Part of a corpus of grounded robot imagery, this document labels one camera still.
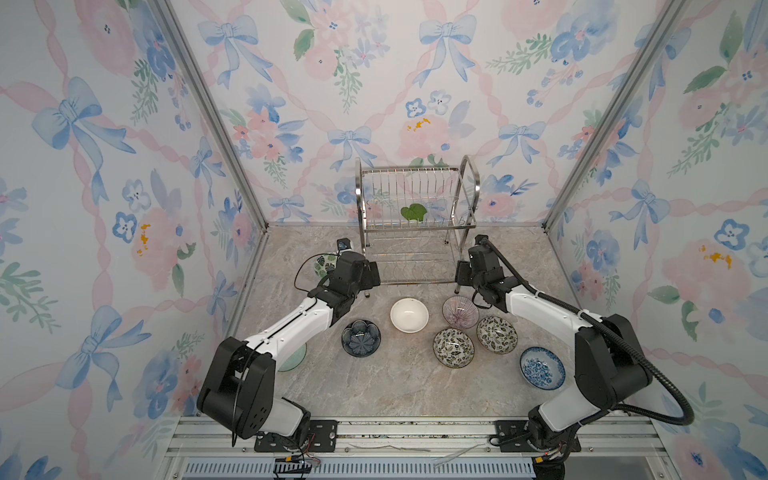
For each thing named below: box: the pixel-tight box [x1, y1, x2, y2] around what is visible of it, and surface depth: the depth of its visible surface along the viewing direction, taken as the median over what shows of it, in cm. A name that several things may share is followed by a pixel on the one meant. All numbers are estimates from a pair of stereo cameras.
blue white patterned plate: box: [520, 346, 567, 391], surface depth 85 cm
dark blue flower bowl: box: [341, 319, 382, 358], surface depth 90 cm
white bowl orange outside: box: [389, 297, 430, 334], surface depth 94 cm
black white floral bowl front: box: [432, 328, 475, 369], surface depth 89 cm
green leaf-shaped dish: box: [400, 203, 428, 222], surface depth 88 cm
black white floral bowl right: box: [476, 316, 519, 355], surface depth 91 cm
